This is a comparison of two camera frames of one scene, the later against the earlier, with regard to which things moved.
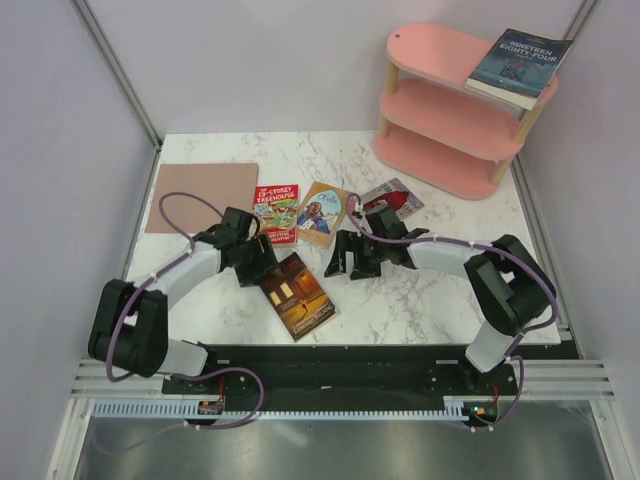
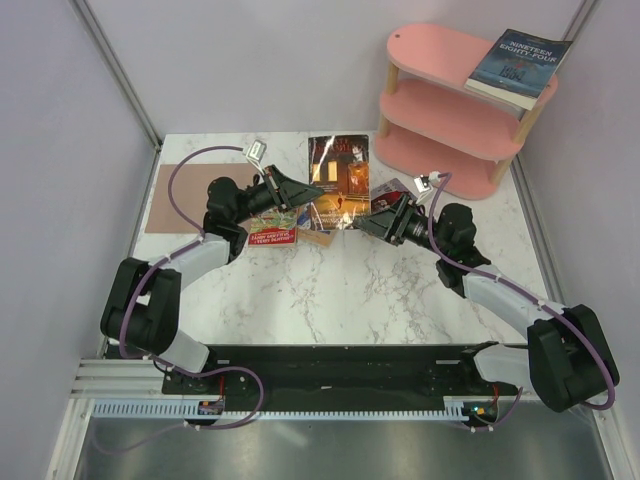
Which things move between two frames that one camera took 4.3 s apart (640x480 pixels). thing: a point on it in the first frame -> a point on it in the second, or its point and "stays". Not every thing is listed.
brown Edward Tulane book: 298,297 -> 340,165
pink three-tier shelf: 436,130 stays
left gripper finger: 250,275 -> 294,191
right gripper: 345,241 -> 389,224
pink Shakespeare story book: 394,195 stays
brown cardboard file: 224,185 stays
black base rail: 396,371 stays
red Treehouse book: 278,211 stays
